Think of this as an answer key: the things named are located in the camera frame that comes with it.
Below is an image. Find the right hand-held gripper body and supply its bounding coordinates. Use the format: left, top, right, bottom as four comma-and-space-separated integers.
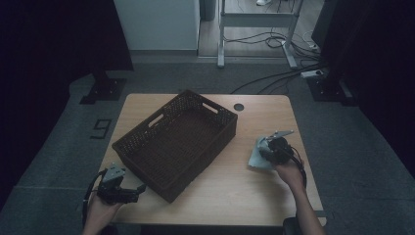
264, 129, 295, 166

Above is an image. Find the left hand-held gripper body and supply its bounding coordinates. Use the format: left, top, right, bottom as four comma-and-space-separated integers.
96, 162, 130, 206

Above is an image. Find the light blue cloth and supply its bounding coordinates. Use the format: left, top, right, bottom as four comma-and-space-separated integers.
248, 135, 278, 171

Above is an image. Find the brown woven basket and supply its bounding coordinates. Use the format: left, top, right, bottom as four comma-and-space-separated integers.
111, 89, 239, 204

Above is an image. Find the person's left hand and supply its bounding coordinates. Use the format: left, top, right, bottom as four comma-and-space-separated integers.
83, 195, 124, 226

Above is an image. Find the person's right hand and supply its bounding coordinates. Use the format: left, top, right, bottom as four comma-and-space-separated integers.
275, 159, 306, 196

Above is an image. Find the black stand base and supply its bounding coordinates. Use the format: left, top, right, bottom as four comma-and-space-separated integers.
306, 76, 360, 107
78, 70, 127, 106

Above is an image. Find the black chair armrest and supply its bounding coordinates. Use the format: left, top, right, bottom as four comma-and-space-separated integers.
282, 217, 300, 235

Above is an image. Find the white power strip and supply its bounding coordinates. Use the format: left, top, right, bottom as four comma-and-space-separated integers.
300, 69, 325, 79

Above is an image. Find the dark curtain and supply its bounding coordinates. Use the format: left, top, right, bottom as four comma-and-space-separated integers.
311, 0, 415, 179
0, 0, 134, 210

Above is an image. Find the dark grey bin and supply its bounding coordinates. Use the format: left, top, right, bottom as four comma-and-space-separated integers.
199, 0, 217, 23

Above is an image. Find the white cabinet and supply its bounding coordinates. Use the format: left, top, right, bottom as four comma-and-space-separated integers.
113, 0, 201, 57

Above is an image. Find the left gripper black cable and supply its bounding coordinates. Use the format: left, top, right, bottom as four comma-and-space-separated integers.
81, 168, 109, 226

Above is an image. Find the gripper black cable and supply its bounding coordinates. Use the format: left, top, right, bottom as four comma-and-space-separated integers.
290, 146, 308, 190
81, 168, 109, 226

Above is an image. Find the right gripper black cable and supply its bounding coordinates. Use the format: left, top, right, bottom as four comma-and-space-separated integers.
290, 146, 308, 190

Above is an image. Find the black floor cable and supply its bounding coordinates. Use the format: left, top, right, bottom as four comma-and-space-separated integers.
229, 63, 326, 96

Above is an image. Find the black cable bundle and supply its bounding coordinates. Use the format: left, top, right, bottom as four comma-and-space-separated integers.
224, 30, 322, 62

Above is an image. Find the white cable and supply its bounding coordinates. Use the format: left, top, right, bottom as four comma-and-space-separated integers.
301, 29, 320, 51

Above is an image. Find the white metal desk frame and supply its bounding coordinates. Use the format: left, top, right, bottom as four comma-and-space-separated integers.
216, 0, 304, 70

